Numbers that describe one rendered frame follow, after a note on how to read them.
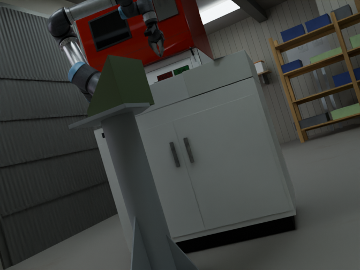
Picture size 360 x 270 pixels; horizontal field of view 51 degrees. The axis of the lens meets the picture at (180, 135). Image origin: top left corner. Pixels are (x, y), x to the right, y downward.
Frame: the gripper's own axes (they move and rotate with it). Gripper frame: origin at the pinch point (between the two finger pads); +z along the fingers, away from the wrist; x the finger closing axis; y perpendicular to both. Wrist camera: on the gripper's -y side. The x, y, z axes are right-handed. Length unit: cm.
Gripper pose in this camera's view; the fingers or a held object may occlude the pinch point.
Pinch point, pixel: (159, 54)
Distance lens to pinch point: 214.7
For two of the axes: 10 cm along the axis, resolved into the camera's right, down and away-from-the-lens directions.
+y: 2.8, -0.5, 9.6
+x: -9.2, 2.9, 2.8
